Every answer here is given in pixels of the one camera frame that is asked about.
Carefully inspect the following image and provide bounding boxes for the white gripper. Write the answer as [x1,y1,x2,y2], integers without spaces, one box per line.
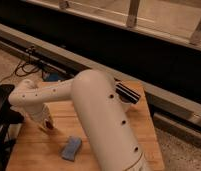
[35,105,53,131]

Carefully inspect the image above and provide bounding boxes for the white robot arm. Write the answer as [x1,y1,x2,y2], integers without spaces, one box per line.
[9,69,152,171]

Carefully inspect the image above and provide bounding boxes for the wooden table board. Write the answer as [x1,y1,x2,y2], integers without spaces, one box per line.
[5,80,166,171]

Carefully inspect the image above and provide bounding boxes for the blue object under table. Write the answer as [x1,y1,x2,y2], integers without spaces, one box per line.
[43,73,60,82]

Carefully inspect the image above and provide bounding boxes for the black chair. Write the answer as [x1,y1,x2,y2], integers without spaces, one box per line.
[0,84,24,171]

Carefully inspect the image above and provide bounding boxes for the blue sponge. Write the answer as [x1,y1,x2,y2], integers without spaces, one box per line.
[61,136,82,162]

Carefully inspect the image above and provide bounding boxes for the clear plastic cup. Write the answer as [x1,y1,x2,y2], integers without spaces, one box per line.
[120,100,132,112]

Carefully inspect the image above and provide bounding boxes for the black striped block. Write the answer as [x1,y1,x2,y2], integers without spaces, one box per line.
[116,83,141,104]

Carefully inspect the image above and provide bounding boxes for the black cables on floor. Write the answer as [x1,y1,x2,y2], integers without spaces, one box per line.
[0,46,48,84]

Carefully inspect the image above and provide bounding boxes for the grey metal floor rail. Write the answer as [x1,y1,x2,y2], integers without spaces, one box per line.
[0,24,201,130]

